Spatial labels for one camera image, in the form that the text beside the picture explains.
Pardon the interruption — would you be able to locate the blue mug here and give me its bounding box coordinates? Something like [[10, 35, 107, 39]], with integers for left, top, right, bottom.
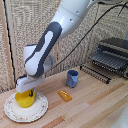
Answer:
[[65, 69, 80, 89]]

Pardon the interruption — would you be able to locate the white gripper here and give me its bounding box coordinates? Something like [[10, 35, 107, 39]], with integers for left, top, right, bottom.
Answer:
[[14, 74, 46, 98]]

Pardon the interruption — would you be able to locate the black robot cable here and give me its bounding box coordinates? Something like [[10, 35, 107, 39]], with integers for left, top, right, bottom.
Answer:
[[45, 2, 128, 75]]

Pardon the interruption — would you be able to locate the black wire oven rack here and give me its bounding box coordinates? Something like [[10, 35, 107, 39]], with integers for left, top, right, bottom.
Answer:
[[79, 63, 112, 85]]

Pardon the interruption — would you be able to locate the white floral-rimmed plate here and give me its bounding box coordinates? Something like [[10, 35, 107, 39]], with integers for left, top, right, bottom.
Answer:
[[3, 90, 50, 123]]

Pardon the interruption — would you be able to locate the yellow-orange bread piece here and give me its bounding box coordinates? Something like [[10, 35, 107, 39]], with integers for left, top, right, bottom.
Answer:
[[58, 89, 73, 103]]

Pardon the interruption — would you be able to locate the yellow bowl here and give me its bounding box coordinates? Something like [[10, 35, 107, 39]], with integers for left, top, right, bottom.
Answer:
[[14, 89, 37, 109]]

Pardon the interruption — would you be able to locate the black dish rack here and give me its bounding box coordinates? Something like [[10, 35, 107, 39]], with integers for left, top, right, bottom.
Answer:
[[89, 37, 128, 79]]

